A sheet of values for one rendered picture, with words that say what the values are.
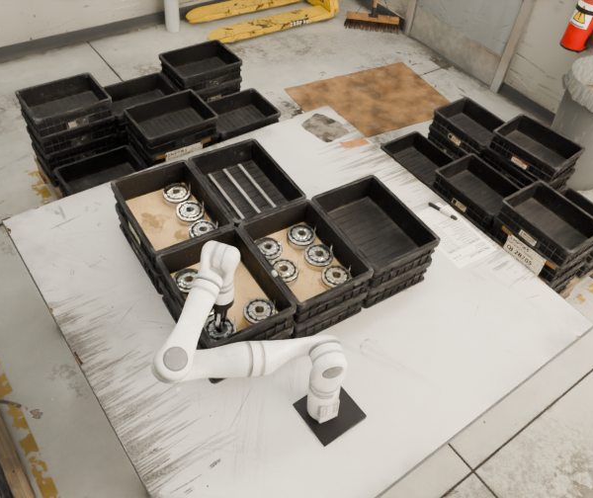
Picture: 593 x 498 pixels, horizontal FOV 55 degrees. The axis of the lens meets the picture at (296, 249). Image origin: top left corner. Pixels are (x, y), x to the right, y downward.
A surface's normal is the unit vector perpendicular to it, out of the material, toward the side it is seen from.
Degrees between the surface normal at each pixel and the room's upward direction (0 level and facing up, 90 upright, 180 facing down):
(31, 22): 90
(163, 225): 0
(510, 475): 0
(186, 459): 0
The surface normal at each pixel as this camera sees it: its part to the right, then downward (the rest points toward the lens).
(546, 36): -0.80, 0.39
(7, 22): 0.59, 0.63
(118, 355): 0.09, -0.67
